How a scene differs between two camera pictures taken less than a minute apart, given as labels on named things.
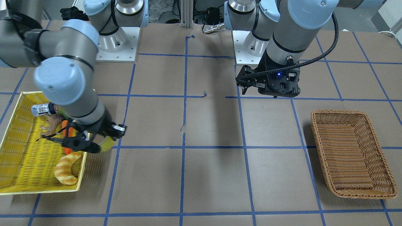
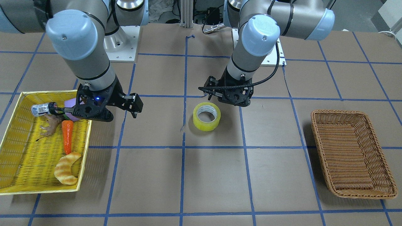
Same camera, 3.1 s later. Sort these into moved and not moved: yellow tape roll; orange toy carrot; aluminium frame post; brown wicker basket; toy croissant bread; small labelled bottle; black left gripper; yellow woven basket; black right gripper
Moved: yellow tape roll; black right gripper; black left gripper
Not moved: aluminium frame post; small labelled bottle; toy croissant bread; brown wicker basket; yellow woven basket; orange toy carrot
